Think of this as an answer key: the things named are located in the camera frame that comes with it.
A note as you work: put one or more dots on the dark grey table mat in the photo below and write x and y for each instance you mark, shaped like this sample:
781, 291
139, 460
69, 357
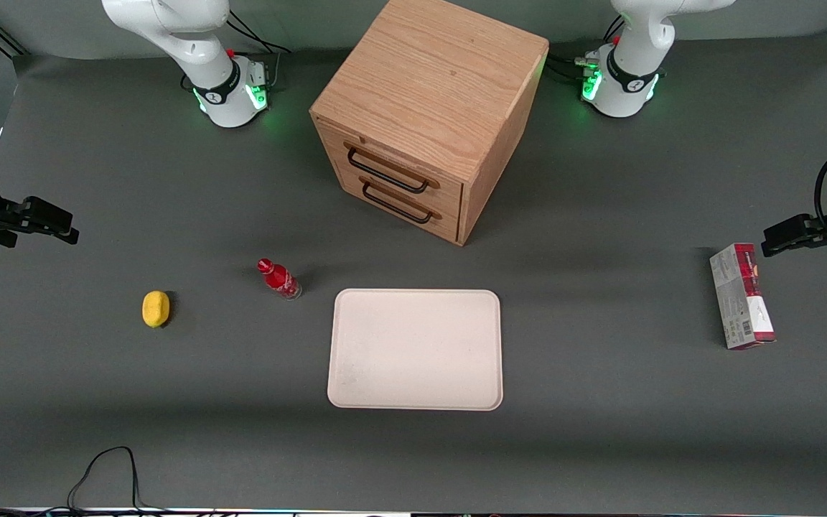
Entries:
600, 431

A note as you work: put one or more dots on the yellow lemon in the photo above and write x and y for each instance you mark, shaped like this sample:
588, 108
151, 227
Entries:
156, 309

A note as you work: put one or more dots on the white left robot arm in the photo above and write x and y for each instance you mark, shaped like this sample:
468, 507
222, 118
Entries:
632, 72

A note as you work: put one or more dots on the red and grey carton box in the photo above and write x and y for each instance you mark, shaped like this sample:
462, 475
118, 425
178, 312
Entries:
740, 298

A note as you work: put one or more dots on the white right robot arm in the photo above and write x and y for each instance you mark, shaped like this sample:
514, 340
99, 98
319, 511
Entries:
198, 43

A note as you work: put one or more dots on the red coke bottle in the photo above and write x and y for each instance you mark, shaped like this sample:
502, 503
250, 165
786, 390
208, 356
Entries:
281, 280

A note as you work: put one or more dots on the beige rectangular tray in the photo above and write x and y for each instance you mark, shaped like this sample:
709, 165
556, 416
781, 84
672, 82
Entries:
413, 352

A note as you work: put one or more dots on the wooden drawer cabinet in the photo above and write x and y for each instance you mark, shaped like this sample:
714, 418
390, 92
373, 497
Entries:
435, 79

